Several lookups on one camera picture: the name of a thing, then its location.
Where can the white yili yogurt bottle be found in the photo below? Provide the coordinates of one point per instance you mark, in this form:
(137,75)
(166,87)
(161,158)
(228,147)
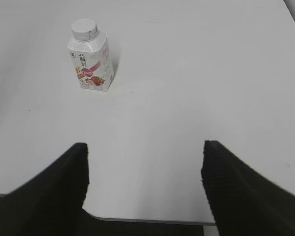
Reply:
(92,62)

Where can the white bottle cap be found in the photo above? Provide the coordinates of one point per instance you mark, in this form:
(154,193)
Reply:
(84,29)

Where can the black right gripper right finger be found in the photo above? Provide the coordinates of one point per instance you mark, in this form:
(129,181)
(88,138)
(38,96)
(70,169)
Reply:
(243,202)

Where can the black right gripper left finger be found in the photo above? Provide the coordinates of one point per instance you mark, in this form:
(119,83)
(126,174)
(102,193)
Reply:
(50,204)

